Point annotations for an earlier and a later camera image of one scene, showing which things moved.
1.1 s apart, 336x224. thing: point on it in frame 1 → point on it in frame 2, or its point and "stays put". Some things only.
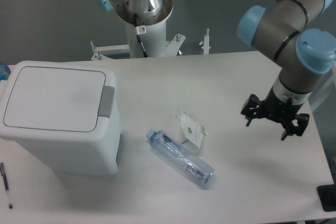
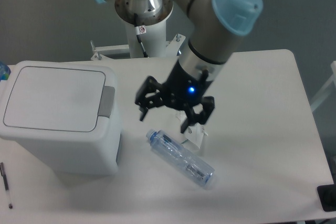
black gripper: x=277 y=109 → x=182 y=88
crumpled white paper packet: x=194 y=131 stays put
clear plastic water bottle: x=179 y=157 stays put
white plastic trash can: x=66 y=115 stays put
